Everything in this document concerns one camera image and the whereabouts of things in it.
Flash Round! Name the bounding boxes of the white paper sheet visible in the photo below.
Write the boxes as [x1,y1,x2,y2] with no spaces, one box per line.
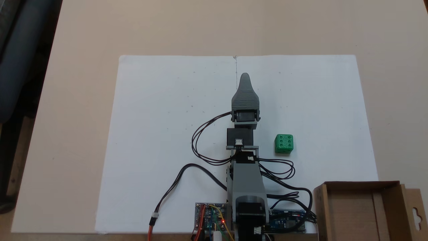
[95,55,238,234]
[234,55,379,234]

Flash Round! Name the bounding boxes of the yellow wire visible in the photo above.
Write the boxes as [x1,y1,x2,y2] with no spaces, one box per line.
[209,204,234,241]

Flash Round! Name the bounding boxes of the dark office chair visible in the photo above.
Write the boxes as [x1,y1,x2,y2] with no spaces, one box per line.
[0,0,63,215]

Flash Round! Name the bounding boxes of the brown cardboard box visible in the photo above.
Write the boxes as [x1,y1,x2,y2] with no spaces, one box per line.
[313,181,428,241]

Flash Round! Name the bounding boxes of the black looped motor cable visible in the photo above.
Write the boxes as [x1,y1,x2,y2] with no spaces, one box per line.
[192,112,236,166]

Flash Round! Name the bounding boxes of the black cable with orange end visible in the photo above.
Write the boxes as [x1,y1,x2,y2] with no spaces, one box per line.
[148,163,228,241]

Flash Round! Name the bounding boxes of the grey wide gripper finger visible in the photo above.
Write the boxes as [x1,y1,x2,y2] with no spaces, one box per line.
[231,73,260,111]

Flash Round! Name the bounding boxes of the circuit board with orange wires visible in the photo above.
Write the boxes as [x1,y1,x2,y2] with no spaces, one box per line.
[195,203,233,232]

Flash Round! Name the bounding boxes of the black cable bundle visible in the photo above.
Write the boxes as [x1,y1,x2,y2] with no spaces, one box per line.
[256,157,317,224]

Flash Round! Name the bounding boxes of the green dice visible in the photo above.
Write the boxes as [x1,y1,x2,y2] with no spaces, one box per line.
[275,134,294,154]

